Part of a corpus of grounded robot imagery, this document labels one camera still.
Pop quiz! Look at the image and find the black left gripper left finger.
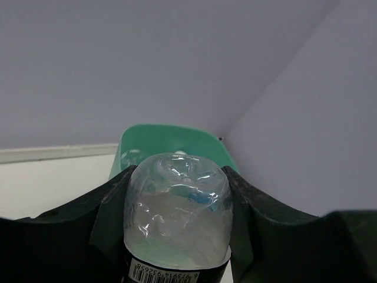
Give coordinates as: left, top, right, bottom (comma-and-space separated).
1, 165, 136, 282

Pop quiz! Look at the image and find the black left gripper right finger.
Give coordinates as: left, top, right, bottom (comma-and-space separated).
223, 166, 376, 282

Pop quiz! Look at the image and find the green plastic bin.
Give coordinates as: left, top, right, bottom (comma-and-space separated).
109, 124, 239, 179

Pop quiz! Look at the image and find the clear bottle white cap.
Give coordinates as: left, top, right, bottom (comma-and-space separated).
111, 149, 188, 173

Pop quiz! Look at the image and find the black-label clear bottle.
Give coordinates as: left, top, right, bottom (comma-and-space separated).
123, 153, 233, 282

